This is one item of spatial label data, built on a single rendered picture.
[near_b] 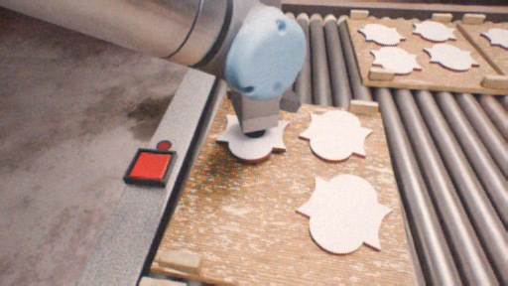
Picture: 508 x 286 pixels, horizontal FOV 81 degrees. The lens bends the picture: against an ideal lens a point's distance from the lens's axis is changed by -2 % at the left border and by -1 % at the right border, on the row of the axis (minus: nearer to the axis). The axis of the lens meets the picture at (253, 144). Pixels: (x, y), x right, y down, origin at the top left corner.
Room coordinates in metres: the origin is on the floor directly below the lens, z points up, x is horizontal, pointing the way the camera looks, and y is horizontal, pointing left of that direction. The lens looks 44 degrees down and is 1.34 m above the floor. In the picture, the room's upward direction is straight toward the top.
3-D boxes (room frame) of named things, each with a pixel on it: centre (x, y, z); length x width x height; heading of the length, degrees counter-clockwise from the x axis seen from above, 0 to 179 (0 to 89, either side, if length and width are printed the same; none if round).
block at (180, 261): (0.17, 0.10, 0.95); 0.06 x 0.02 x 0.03; 80
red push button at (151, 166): (0.37, 0.19, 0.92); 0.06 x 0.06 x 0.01; 83
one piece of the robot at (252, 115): (0.43, -0.02, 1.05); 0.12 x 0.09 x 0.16; 106
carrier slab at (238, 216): (0.34, -0.07, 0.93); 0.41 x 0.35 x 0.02; 170
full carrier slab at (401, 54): (0.82, -0.47, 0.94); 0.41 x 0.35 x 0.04; 173
